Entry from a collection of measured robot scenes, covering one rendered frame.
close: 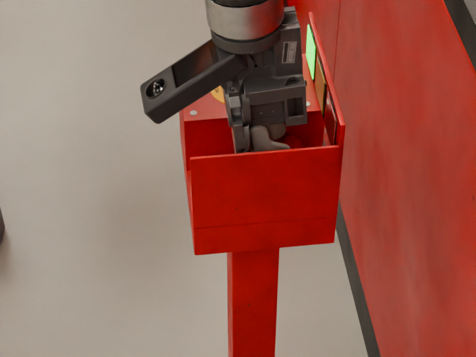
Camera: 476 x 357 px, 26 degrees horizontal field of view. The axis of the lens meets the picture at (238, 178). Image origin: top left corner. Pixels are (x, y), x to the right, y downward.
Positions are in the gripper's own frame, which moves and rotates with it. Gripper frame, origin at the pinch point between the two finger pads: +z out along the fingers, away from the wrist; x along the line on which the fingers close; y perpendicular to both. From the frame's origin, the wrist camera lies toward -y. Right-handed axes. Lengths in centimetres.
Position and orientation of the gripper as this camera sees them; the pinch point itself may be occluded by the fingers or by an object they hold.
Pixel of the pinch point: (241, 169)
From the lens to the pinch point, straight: 114.5
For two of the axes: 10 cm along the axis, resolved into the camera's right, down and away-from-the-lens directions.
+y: 9.9, -1.4, 0.2
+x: -1.2, -7.0, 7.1
